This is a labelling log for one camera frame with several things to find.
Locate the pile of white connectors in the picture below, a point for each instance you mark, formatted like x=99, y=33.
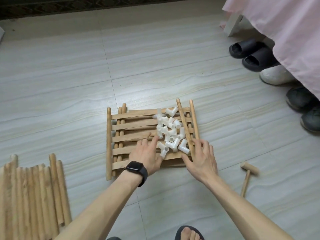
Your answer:
x=170, y=132

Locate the person's left forearm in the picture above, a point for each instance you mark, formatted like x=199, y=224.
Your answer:
x=100, y=212

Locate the person's left hand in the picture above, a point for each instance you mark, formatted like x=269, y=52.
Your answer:
x=147, y=157

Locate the pink ruffled bed skirt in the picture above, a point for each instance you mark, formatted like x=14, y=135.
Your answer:
x=285, y=27

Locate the pile of wooden dowels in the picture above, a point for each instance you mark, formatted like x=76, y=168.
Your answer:
x=30, y=202

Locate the slatted wooden shelf panel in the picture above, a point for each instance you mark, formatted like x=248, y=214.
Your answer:
x=130, y=125

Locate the person's black sandal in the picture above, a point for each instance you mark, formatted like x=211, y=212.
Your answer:
x=190, y=233
x=114, y=238

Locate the white shoe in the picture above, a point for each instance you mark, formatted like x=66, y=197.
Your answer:
x=277, y=75

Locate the black smartwatch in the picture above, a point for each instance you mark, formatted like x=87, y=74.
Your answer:
x=136, y=172

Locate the person's right hand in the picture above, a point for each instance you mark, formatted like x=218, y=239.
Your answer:
x=202, y=165

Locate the white bed leg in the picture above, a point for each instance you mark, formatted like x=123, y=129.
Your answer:
x=233, y=25

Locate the wooden mallet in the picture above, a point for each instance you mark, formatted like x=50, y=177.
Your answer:
x=249, y=168

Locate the person's right forearm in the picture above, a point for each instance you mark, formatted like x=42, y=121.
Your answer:
x=245, y=212

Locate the dark shoe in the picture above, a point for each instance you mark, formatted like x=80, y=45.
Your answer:
x=302, y=97
x=312, y=120

